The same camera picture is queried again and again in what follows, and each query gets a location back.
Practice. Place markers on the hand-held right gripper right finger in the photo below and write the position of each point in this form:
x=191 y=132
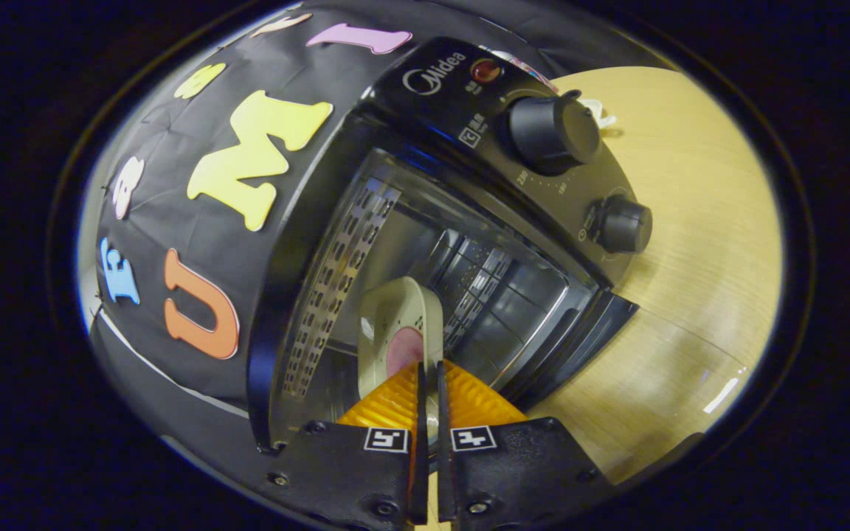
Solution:
x=513 y=472

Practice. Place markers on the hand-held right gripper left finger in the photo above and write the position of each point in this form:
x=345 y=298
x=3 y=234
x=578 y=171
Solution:
x=351 y=479

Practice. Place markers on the black electric oven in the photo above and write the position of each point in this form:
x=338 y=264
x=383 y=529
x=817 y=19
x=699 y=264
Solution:
x=469 y=110

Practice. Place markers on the white plate of pink food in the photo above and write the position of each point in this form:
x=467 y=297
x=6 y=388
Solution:
x=395 y=317

